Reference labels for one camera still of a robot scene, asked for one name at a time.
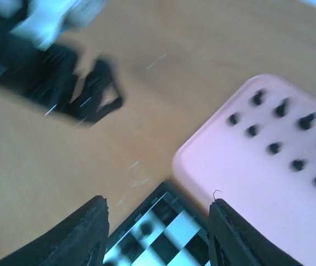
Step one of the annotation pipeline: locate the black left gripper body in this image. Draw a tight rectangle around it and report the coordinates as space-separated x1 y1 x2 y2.
0 17 79 111

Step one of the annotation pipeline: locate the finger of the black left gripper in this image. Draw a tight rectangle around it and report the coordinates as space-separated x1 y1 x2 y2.
66 58 124 125

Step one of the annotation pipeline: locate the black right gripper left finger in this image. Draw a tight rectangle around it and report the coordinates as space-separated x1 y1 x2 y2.
0 195 110 265

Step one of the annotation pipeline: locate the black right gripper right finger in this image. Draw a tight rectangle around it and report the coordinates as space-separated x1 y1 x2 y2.
208 198 301 266

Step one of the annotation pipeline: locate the black chess rook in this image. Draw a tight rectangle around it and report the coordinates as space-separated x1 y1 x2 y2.
250 89 266 106
139 221 153 238

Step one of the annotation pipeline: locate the black chess bishop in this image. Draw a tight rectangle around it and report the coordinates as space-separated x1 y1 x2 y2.
156 203 175 222
297 112 316 131

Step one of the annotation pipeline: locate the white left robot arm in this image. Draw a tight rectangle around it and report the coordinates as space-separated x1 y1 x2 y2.
0 1 123 265

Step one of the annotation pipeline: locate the black and white chessboard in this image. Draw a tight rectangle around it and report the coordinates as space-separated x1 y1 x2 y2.
103 180 211 266

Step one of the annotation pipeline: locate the pink plastic tray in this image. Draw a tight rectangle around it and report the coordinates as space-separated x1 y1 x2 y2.
173 74 316 265

